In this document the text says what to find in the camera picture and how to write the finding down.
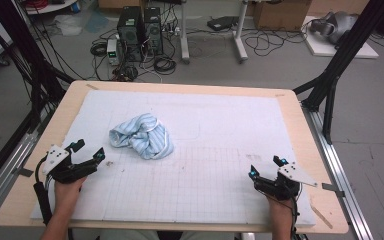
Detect black flat device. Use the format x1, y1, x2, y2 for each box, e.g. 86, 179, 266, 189
206, 15, 241, 32

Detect black metal frame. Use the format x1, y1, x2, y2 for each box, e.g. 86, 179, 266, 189
0, 0, 76, 134
292, 0, 384, 145

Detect person's legs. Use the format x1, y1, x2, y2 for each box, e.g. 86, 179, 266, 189
98, 229, 242, 240

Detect slim black computer tower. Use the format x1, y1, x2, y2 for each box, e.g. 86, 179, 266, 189
143, 6, 165, 56

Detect white desk leg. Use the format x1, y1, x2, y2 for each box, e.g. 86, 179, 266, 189
232, 0, 250, 64
179, 0, 192, 65

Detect loose black floor cable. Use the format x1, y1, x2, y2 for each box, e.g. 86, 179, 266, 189
244, 27, 310, 58

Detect person's left hand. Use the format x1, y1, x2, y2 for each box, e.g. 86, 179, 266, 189
53, 176, 88, 216

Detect coiled black cable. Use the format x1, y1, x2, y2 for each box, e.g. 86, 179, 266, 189
89, 41, 109, 58
152, 56, 178, 76

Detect pale blue foam mat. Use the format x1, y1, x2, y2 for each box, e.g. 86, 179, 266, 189
29, 89, 317, 228

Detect clear plastic bag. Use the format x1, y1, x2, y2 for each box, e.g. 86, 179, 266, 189
53, 13, 85, 37

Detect white power supply unit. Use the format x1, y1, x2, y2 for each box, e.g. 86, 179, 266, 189
106, 38, 121, 66

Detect large black computer tower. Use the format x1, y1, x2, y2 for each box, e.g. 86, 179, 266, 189
116, 5, 147, 63

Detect person's right hand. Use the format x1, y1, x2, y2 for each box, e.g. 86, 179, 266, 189
266, 194, 297, 225

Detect aluminium rail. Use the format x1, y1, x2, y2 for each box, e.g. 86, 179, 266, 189
0, 131, 42, 228
301, 102, 376, 240

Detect large cardboard box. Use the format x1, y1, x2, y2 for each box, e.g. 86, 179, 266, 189
253, 0, 313, 33

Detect white floor board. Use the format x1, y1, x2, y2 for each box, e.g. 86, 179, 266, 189
301, 15, 380, 60

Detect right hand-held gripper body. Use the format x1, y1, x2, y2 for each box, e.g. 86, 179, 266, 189
254, 162, 319, 202

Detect grey padded headset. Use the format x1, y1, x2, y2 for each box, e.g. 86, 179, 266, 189
309, 10, 360, 46

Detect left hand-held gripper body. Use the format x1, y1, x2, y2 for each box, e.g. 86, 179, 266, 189
41, 144, 98, 185

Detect white round table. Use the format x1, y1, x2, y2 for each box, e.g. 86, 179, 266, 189
24, 0, 78, 16

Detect blue striped towel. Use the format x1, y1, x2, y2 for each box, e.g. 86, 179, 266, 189
108, 112, 175, 161

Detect thin wooden strip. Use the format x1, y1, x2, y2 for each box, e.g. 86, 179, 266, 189
309, 203, 334, 230

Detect black tape piece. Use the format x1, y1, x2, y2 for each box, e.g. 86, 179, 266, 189
12, 167, 35, 178
321, 182, 346, 199

